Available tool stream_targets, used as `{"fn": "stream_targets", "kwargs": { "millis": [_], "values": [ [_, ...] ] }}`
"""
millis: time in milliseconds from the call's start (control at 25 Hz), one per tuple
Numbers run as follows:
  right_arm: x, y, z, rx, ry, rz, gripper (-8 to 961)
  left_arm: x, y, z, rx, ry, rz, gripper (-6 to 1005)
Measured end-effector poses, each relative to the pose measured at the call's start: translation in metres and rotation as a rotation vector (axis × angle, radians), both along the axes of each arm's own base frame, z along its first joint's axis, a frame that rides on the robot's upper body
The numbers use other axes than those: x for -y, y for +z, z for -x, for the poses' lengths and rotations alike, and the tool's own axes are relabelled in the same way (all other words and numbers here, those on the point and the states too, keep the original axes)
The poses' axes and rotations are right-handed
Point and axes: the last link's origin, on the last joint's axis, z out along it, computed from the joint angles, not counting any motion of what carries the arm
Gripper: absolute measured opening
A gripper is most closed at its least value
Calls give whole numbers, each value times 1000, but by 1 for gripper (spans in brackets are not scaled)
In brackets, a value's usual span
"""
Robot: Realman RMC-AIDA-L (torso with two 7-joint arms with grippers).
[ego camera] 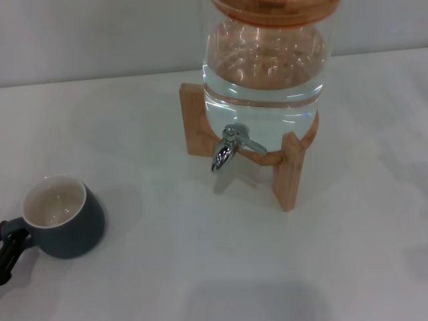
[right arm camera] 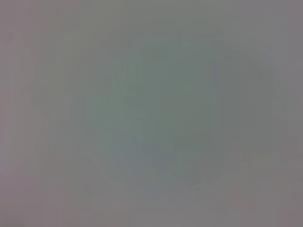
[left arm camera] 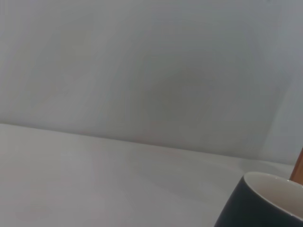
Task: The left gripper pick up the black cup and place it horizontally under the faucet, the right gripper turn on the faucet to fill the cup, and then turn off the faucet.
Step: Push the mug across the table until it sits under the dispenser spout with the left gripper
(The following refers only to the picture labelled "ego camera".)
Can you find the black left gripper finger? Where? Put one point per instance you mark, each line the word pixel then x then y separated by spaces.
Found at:
pixel 9 259
pixel 4 229

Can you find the dark cup with white inside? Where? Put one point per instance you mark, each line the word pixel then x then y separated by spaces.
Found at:
pixel 77 230

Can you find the chrome faucet tap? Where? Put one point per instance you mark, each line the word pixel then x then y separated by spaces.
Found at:
pixel 223 154

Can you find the wooden dispenser stand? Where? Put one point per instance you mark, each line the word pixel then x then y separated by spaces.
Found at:
pixel 192 117

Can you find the glass water dispenser jar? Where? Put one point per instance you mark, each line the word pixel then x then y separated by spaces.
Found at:
pixel 264 83

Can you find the wooden jar lid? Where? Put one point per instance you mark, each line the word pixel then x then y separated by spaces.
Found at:
pixel 274 11

